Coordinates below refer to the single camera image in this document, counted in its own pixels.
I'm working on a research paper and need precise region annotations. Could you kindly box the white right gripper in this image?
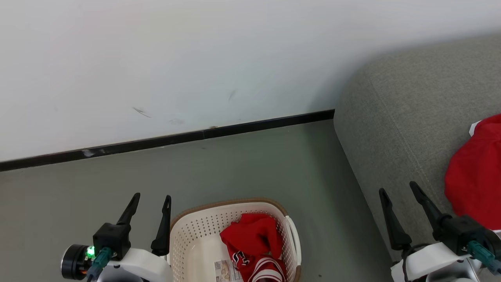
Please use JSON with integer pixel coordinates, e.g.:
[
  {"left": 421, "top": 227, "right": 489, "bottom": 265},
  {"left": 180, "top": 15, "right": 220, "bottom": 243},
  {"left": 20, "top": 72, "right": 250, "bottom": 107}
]
[{"left": 379, "top": 181, "right": 476, "bottom": 282}]

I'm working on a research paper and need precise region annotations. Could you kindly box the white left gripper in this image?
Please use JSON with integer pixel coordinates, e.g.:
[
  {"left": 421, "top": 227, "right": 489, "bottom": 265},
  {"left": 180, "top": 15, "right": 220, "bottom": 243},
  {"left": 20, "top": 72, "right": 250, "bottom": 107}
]
[{"left": 98, "top": 193, "right": 173, "bottom": 282}]

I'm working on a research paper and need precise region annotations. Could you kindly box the plain red garment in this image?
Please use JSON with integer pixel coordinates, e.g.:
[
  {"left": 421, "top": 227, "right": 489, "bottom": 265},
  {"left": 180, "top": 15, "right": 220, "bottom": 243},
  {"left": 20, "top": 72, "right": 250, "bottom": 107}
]
[{"left": 444, "top": 114, "right": 501, "bottom": 231}]

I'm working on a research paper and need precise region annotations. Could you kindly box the red jersey with white stripes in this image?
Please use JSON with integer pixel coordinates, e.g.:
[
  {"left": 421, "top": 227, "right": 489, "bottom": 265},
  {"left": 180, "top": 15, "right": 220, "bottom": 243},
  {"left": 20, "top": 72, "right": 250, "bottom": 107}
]
[{"left": 219, "top": 213, "right": 287, "bottom": 282}]

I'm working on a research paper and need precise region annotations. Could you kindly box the grey fabric sofa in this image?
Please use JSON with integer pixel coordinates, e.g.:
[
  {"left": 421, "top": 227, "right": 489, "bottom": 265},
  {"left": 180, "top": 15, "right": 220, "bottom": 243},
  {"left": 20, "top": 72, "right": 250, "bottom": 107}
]
[{"left": 333, "top": 33, "right": 501, "bottom": 282}]

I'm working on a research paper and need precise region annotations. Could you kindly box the white perforated laundry basket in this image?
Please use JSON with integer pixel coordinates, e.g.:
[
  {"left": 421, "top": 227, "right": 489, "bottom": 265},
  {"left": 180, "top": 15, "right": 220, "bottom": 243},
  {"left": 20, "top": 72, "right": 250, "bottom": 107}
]
[{"left": 168, "top": 198, "right": 302, "bottom": 282}]

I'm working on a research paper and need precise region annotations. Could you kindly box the black skirting board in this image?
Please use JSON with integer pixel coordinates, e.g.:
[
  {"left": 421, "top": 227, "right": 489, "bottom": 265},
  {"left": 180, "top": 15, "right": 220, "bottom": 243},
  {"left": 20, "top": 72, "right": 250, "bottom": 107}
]
[{"left": 0, "top": 109, "right": 335, "bottom": 172}]

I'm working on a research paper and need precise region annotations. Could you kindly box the printed paper label card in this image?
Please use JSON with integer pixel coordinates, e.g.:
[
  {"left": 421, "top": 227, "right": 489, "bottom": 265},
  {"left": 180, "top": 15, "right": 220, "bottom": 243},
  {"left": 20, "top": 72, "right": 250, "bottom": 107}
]
[{"left": 214, "top": 259, "right": 244, "bottom": 282}]

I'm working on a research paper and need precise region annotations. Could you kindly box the thin black right gripper cable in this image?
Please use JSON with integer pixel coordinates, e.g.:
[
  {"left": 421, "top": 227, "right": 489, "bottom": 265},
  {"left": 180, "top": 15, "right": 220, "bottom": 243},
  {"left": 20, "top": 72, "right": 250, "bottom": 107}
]
[{"left": 402, "top": 242, "right": 433, "bottom": 282}]

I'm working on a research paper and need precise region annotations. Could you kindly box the teal-plug left camera cable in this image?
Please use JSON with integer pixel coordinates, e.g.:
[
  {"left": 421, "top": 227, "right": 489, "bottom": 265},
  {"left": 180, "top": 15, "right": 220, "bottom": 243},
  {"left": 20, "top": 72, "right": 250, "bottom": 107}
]
[{"left": 87, "top": 247, "right": 114, "bottom": 282}]

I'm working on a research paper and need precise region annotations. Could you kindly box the teal-plug camera cable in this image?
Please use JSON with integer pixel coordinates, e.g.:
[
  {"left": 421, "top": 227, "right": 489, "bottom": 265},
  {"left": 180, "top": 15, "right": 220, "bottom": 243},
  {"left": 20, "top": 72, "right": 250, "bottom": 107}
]
[
  {"left": 467, "top": 240, "right": 501, "bottom": 275},
  {"left": 87, "top": 247, "right": 114, "bottom": 282}
]

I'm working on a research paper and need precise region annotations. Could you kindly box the teal-plug right camera cable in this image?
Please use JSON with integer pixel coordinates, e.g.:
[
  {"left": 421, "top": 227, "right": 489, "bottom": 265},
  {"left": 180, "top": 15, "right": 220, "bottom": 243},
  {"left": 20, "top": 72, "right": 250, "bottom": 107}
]
[{"left": 467, "top": 240, "right": 501, "bottom": 275}]

